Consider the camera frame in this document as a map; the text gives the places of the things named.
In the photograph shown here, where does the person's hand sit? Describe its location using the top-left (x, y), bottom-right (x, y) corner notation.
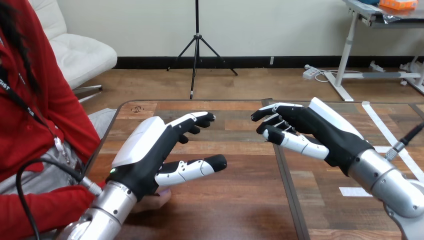
top-left (131, 187), bottom-right (173, 215)

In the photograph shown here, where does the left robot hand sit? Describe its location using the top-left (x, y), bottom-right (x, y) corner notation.
top-left (105, 111), bottom-right (228, 203)

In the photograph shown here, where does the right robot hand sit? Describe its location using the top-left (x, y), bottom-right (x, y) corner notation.
top-left (250, 96), bottom-right (376, 177)

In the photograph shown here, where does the person's forearm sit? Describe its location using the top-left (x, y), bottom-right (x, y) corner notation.
top-left (0, 184), bottom-right (108, 240)

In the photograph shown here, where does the person's body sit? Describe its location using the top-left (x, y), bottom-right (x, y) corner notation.
top-left (0, 0), bottom-right (117, 197)

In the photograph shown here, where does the white power strip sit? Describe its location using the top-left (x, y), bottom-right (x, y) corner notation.
top-left (302, 64), bottom-right (321, 81)

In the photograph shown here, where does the white desk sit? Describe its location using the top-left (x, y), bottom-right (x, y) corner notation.
top-left (322, 0), bottom-right (424, 102)

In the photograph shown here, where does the white cushioned chair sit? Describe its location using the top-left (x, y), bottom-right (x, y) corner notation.
top-left (28, 0), bottom-right (118, 104)

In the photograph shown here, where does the black tripod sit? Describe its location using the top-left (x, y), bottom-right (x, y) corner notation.
top-left (166, 0), bottom-right (239, 101)

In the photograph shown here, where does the orange thing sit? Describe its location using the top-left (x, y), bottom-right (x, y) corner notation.
top-left (378, 0), bottom-right (419, 11)

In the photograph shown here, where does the black cable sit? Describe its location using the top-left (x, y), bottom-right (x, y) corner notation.
top-left (15, 158), bottom-right (104, 240)
top-left (384, 122), bottom-right (424, 163)

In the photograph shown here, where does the tangle of cables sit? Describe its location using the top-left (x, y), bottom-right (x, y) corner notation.
top-left (313, 68), bottom-right (364, 84)

